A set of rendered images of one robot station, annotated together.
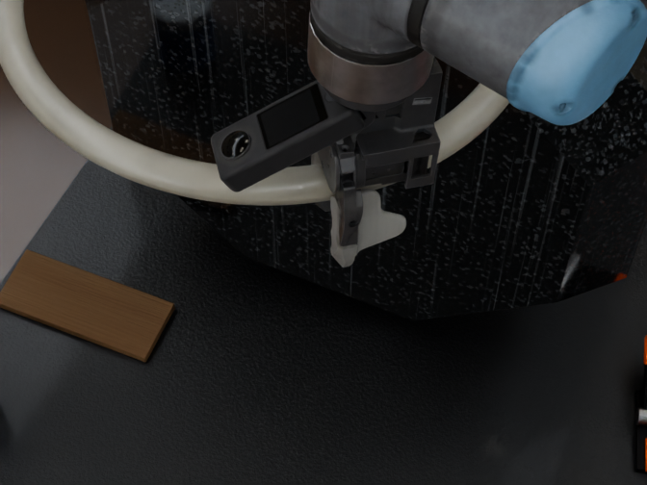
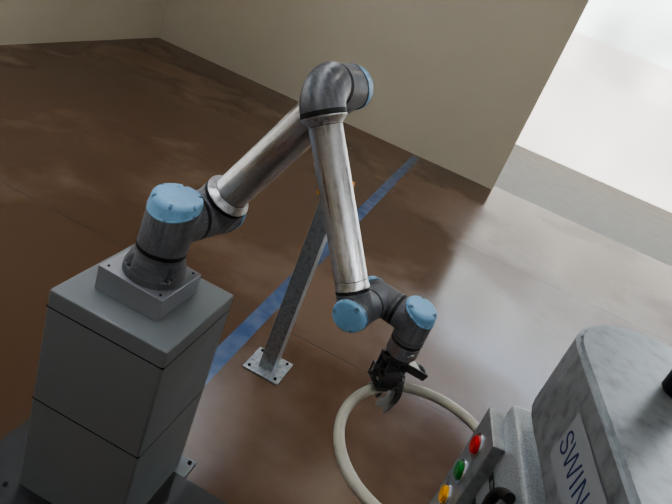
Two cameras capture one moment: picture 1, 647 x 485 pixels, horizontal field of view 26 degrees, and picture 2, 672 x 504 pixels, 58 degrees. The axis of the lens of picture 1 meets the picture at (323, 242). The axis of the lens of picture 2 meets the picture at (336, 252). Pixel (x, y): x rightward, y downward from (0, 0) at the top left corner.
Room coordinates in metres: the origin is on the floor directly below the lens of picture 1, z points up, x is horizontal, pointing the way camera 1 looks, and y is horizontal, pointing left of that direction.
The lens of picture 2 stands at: (1.93, -0.67, 1.97)
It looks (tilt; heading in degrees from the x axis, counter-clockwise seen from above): 26 degrees down; 165
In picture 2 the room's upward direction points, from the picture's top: 22 degrees clockwise
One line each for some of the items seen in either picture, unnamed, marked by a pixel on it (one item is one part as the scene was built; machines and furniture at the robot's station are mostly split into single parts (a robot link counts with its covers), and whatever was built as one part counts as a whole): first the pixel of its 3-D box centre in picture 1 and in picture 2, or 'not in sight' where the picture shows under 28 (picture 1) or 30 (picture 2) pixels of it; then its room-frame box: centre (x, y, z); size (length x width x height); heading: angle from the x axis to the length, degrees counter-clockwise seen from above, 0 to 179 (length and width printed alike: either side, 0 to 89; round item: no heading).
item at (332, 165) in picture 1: (373, 114); (391, 368); (0.64, -0.04, 1.00); 0.09 x 0.08 x 0.12; 105
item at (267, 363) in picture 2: not in sight; (300, 280); (-0.48, -0.11, 0.54); 0.20 x 0.20 x 1.09; 64
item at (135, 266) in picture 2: not in sight; (158, 258); (0.34, -0.73, 0.98); 0.19 x 0.19 x 0.10
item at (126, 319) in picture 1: (85, 304); not in sight; (1.02, 0.36, 0.02); 0.25 x 0.10 x 0.01; 68
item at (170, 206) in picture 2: not in sight; (172, 219); (0.33, -0.72, 1.11); 0.17 x 0.15 x 0.18; 142
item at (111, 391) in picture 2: not in sight; (124, 392); (0.34, -0.74, 0.42); 0.50 x 0.50 x 0.85; 65
